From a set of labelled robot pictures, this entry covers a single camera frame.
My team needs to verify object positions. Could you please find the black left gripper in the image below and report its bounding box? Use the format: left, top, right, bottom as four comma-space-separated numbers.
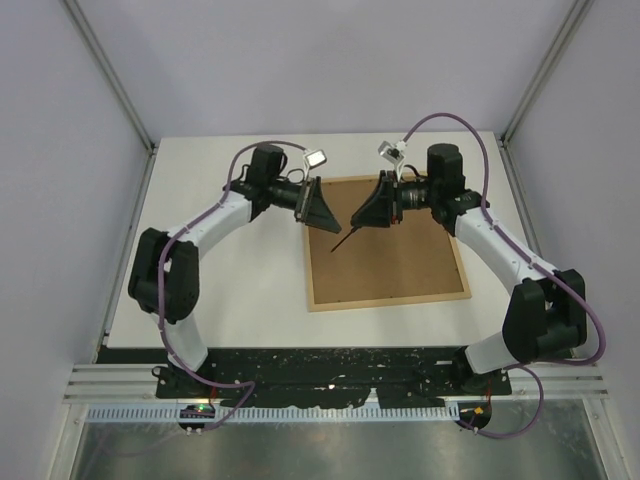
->
268, 177, 341, 234

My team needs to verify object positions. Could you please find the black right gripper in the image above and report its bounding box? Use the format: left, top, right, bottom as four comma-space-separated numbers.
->
352, 170, 440, 229

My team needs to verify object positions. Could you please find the red handled screwdriver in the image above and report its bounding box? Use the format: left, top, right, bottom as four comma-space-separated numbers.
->
330, 226, 361, 253

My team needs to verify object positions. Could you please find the wooden picture frame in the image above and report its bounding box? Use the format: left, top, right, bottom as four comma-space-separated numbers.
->
303, 176, 472, 312

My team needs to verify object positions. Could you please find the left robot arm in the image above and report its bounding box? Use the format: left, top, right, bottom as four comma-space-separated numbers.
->
127, 140, 341, 398

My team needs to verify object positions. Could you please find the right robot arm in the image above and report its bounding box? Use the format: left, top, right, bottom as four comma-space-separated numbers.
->
350, 143, 587, 394

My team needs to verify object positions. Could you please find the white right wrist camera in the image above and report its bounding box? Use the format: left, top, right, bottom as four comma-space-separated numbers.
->
378, 140, 407, 180

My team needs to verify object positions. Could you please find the black speckled base plate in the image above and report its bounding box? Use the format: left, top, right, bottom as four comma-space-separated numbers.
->
97, 347, 512, 409

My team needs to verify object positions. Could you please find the white slotted cable duct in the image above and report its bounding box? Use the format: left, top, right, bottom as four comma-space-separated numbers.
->
85, 403, 459, 424

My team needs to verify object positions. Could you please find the aluminium rail across front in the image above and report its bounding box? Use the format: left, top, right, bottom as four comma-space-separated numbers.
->
64, 364, 609, 403

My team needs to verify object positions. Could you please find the right aluminium corner post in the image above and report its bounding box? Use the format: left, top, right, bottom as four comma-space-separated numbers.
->
500, 0, 594, 148

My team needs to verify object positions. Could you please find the aluminium corner post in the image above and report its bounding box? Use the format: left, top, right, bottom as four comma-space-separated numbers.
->
500, 0, 594, 148
60, 0, 155, 154

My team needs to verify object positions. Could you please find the left aluminium corner post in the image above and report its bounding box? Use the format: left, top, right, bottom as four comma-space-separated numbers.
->
60, 0, 155, 154

